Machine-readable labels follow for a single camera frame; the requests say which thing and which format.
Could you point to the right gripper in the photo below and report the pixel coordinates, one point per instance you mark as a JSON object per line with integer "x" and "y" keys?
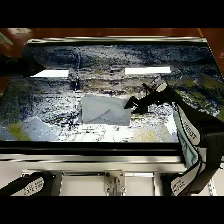
{"x": 149, "y": 100}

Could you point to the grey T-shirt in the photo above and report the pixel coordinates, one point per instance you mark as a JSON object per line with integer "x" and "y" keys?
{"x": 105, "y": 110}

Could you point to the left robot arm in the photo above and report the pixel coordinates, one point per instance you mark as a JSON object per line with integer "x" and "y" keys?
{"x": 16, "y": 186}

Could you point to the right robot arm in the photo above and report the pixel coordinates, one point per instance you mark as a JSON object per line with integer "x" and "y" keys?
{"x": 203, "y": 133}

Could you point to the silver frame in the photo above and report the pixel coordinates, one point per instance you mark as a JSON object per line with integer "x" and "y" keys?
{"x": 100, "y": 164}

